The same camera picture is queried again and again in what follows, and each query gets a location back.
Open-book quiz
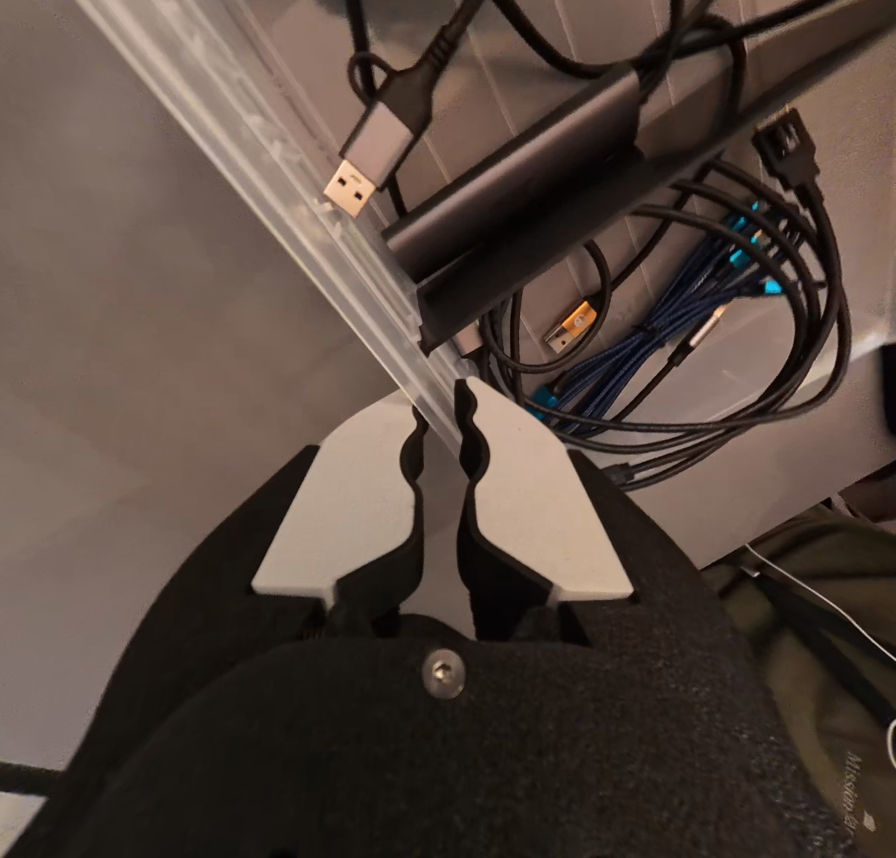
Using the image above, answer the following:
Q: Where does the blue braided cable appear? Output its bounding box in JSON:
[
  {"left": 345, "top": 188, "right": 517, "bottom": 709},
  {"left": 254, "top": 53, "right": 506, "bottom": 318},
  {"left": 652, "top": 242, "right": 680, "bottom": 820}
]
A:
[{"left": 528, "top": 203, "right": 785, "bottom": 428}]

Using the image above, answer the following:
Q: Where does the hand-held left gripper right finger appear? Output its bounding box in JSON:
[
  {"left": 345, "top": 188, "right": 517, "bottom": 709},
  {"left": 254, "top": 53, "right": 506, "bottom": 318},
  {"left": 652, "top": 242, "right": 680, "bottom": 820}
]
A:
[{"left": 454, "top": 376, "right": 636, "bottom": 612}]

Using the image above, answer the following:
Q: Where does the clear plastic bin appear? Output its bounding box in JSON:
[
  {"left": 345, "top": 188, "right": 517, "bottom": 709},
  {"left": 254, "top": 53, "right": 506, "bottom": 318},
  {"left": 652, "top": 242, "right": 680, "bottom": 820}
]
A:
[{"left": 42, "top": 0, "right": 896, "bottom": 495}]

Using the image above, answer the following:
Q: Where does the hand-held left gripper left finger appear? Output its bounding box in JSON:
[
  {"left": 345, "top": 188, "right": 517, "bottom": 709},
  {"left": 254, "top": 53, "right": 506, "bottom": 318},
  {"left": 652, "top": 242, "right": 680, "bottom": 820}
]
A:
[{"left": 248, "top": 390, "right": 428, "bottom": 610}]

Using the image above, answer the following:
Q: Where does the grey USB hub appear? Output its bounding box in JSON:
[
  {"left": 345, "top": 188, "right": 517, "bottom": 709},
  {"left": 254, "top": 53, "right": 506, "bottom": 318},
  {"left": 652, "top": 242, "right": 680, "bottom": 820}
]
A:
[{"left": 323, "top": 0, "right": 687, "bottom": 285}]

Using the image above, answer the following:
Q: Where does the black bin divider plate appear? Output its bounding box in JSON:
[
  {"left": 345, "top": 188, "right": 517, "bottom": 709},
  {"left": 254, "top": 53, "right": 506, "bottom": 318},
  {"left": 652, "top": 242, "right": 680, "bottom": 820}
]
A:
[{"left": 418, "top": 4, "right": 896, "bottom": 353}]

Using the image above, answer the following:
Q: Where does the thin black cable small copper plug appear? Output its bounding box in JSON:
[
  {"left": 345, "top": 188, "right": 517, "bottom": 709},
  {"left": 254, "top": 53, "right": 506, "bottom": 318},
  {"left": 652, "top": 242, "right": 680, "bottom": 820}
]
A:
[{"left": 483, "top": 238, "right": 613, "bottom": 376}]

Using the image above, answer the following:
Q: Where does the thin black hub cable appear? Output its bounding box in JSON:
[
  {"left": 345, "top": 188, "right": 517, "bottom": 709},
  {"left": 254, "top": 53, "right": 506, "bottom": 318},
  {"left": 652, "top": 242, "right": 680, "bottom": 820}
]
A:
[{"left": 339, "top": 0, "right": 896, "bottom": 103}]

